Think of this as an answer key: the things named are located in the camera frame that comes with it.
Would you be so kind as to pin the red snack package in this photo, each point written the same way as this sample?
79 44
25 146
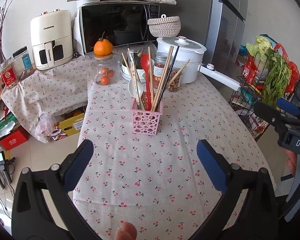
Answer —
250 69

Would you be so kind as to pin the long thick wooden chopstick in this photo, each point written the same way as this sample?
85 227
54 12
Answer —
150 75

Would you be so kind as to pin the cherry pattern tablecloth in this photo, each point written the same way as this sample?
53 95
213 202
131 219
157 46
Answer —
156 182

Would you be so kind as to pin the dried fruit rings jar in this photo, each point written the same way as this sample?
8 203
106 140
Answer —
174 85

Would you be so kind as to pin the leafy green vegetables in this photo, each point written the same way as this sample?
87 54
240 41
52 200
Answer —
273 71

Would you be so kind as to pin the large orange citrus fruit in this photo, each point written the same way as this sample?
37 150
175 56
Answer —
103 47

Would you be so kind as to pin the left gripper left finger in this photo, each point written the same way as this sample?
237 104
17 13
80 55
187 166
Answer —
75 164

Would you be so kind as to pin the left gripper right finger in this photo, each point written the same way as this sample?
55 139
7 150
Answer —
215 165

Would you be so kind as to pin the black microwave oven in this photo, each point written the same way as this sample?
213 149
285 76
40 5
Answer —
121 22

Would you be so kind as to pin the dark green pumpkin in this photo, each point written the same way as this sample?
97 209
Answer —
137 60

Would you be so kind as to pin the white electric cooking pot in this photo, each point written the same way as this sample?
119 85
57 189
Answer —
189 55

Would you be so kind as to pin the person's right hand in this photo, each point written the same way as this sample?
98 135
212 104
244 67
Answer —
291 161

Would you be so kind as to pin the pink perforated utensil holder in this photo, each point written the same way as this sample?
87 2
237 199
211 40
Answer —
145 122

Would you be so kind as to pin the glass jar with oranges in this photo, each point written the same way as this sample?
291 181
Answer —
104 72

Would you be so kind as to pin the white ceramic bowl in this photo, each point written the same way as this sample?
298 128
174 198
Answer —
125 73

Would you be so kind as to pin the red plastic spoon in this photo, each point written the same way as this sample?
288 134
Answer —
145 64

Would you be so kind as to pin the white plastic spoon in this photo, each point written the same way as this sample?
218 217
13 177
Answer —
136 90

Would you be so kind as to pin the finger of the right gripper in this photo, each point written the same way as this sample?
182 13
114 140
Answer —
289 107
281 120

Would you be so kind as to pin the goji berry jar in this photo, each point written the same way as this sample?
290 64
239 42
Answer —
159 63

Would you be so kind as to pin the person's left hand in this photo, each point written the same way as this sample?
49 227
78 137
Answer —
126 231

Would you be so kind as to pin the cream air fryer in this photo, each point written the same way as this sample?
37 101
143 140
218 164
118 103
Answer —
51 39

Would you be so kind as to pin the yellow cardboard box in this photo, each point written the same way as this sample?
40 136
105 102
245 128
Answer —
70 124

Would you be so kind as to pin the silver refrigerator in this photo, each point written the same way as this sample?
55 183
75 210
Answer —
216 24

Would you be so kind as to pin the red gift box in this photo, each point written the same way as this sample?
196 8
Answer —
16 138

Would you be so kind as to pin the woven rope basket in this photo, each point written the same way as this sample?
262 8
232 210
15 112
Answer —
164 26

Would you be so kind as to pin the black chopstick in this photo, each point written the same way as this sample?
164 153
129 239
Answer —
164 85

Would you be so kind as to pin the red labelled nut jar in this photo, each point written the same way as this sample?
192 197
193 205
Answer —
8 74

